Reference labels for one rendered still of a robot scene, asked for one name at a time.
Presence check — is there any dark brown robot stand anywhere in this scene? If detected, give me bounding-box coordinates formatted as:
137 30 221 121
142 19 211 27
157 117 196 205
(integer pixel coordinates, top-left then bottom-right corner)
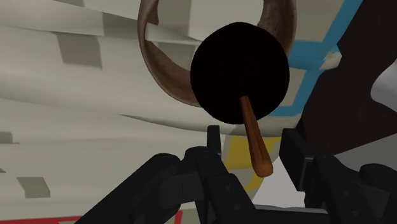
296 0 397 157

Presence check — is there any bed with pale patterned cover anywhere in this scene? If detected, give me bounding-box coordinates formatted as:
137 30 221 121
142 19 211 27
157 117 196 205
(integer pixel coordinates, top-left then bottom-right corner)
0 0 364 224

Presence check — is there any brown bowl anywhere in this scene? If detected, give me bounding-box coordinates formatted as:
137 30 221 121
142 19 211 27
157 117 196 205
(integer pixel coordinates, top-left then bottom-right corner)
137 0 298 108

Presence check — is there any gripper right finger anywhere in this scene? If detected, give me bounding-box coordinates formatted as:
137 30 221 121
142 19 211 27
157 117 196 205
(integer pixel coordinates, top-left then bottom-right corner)
279 128 397 224

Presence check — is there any black pan with wooden handle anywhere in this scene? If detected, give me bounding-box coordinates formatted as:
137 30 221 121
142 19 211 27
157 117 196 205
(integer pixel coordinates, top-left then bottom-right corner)
190 21 291 179

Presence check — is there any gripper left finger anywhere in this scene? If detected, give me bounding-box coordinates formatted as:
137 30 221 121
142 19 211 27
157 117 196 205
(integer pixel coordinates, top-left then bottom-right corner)
74 125 258 224

